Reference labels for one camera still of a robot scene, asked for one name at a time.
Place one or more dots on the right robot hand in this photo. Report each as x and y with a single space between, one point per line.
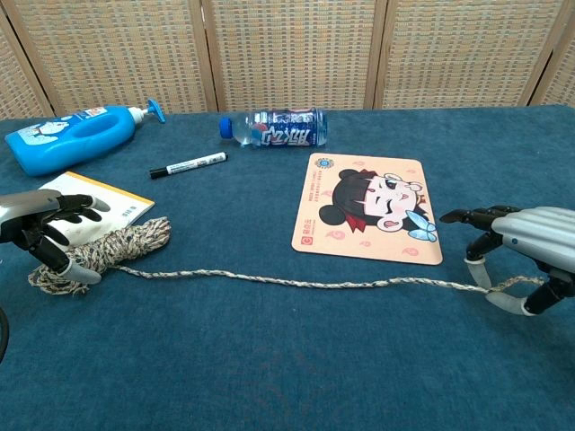
534 233

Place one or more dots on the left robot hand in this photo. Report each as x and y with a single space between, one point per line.
22 211

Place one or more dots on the blue pump soap bottle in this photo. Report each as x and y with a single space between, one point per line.
67 139

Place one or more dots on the white notepad orange edge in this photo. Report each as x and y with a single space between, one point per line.
112 202

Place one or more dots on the cartoon girl mouse pad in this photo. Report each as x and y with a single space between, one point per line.
359 211

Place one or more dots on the black white marker pen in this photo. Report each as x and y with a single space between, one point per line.
193 164

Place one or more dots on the clear bottle blue label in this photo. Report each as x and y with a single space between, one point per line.
278 130

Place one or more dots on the blue felt table cover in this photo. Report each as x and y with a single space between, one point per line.
269 359

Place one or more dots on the woven wooden folding screen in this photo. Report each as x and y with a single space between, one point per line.
287 45

